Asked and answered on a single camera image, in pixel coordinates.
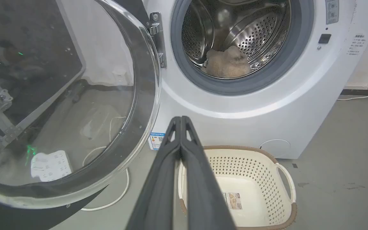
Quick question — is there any beige fluffy towel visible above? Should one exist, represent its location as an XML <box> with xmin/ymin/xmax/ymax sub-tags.
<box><xmin>203</xmin><ymin>46</ymin><xmax>252</xmax><ymax>79</ymax></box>

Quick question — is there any white power cable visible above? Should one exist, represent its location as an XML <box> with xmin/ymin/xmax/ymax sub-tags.
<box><xmin>80</xmin><ymin>117</ymin><xmax>130</xmax><ymax>211</ymax></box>

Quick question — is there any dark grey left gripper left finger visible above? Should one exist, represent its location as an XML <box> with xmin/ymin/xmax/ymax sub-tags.
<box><xmin>126</xmin><ymin>116</ymin><xmax>182</xmax><ymax>230</ymax></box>

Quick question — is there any cream perforated laundry basket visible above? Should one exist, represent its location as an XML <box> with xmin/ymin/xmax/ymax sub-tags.
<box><xmin>178</xmin><ymin>146</ymin><xmax>298</xmax><ymax>230</ymax></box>

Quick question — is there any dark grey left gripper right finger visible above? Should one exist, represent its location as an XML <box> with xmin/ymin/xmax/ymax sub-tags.
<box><xmin>180</xmin><ymin>116</ymin><xmax>237</xmax><ymax>230</ymax></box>

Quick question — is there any white front-load washing machine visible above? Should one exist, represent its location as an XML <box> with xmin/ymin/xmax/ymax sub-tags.
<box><xmin>142</xmin><ymin>0</ymin><xmax>368</xmax><ymax>159</ymax></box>

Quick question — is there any chrome door hinge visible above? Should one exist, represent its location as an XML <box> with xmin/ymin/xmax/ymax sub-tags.
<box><xmin>149</xmin><ymin>12</ymin><xmax>167</xmax><ymax>68</ymax></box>

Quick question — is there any round glass washing machine door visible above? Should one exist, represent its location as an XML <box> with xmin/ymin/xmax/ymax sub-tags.
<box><xmin>0</xmin><ymin>0</ymin><xmax>162</xmax><ymax>230</ymax></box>

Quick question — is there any white power strip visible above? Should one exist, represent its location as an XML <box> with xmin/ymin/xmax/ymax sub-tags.
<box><xmin>30</xmin><ymin>150</ymin><xmax>73</xmax><ymax>182</ymax></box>

